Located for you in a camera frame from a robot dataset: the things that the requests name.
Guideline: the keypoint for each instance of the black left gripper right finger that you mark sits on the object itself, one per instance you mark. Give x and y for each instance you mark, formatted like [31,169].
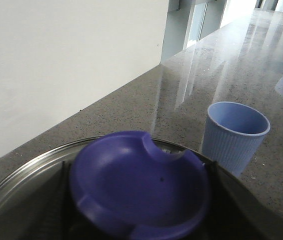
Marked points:
[235,214]

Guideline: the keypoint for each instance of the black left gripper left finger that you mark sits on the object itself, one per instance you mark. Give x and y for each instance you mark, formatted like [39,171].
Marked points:
[34,204]

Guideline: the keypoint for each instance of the light blue ribbed cup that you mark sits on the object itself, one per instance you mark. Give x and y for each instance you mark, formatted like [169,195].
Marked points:
[233,133]

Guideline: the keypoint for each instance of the grey window frame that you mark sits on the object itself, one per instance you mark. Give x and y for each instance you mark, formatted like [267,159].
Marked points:
[188,21]

